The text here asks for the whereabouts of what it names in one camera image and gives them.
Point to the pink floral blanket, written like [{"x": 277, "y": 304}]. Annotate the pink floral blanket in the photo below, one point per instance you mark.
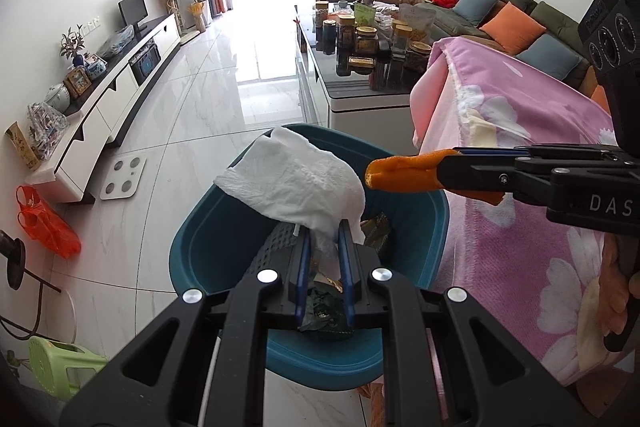
[{"x": 525, "y": 117}]

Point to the picture frame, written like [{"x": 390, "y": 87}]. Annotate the picture frame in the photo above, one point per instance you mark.
[{"x": 77, "y": 83}]

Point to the white tissue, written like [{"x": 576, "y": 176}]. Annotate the white tissue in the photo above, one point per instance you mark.
[{"x": 300, "y": 182}]

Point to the blue-grey cushion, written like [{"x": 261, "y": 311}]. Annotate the blue-grey cushion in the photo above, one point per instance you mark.
[
  {"x": 475, "y": 4},
  {"x": 550, "y": 57}
]

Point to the orange cushion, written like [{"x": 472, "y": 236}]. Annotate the orange cushion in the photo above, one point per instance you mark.
[{"x": 512, "y": 29}]

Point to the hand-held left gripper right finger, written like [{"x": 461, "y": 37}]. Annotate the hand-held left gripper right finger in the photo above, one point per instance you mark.
[{"x": 346, "y": 269}]

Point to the dark glass coffee table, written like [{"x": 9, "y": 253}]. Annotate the dark glass coffee table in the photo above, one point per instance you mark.
[{"x": 360, "y": 107}]

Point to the green clear snack packet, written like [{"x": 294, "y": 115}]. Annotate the green clear snack packet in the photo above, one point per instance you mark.
[{"x": 322, "y": 312}]

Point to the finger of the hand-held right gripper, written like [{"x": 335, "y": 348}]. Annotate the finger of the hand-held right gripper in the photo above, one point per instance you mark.
[
  {"x": 480, "y": 174},
  {"x": 550, "y": 151}
]

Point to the orange peel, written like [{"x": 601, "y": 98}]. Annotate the orange peel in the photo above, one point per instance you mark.
[{"x": 400, "y": 172}]

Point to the blue white ceramic jar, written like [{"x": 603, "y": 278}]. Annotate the blue white ceramic jar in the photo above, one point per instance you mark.
[{"x": 96, "y": 68}]

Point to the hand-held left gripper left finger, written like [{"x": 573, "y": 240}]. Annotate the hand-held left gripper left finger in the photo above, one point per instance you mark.
[{"x": 303, "y": 274}]

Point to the beige paper bag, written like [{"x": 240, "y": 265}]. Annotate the beige paper bag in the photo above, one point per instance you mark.
[{"x": 417, "y": 21}]

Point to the white bathroom scale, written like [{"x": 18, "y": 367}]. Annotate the white bathroom scale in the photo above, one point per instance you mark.
[{"x": 122, "y": 177}]

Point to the gold box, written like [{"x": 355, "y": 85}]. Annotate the gold box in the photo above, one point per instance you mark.
[{"x": 22, "y": 147}]

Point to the group of glass jars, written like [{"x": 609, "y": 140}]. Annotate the group of glass jars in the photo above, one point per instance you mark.
[{"x": 365, "y": 39}]

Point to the green plastic stool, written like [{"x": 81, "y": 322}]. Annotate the green plastic stool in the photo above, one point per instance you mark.
[{"x": 65, "y": 362}]

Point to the black monitor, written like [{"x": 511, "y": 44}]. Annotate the black monitor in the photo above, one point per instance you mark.
[{"x": 132, "y": 9}]

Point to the clear plastic bag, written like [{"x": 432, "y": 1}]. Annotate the clear plastic bag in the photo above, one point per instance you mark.
[{"x": 47, "y": 132}]

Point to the white black tv cabinet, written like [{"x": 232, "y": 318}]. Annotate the white black tv cabinet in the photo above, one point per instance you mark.
[{"x": 115, "y": 94}]

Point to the black metal stand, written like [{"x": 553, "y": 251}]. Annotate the black metal stand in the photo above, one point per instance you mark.
[{"x": 15, "y": 257}]

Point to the vase with yellow flowers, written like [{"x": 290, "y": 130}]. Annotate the vase with yellow flowers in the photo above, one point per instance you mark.
[{"x": 198, "y": 14}]

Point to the teal trash bin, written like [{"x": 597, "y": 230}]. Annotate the teal trash bin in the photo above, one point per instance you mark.
[{"x": 220, "y": 247}]

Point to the wall socket panel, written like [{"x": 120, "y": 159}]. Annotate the wall socket panel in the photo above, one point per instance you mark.
[{"x": 92, "y": 25}]

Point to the orange plastic bag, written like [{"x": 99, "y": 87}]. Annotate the orange plastic bag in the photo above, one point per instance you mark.
[{"x": 50, "y": 227}]

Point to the red cloth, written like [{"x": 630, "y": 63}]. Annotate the red cloth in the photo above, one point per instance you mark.
[{"x": 444, "y": 0}]

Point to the small potted plant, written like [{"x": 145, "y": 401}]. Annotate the small potted plant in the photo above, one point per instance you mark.
[{"x": 72, "y": 44}]

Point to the green serrated wrapper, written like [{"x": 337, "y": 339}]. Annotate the green serrated wrapper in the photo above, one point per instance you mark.
[{"x": 377, "y": 232}]

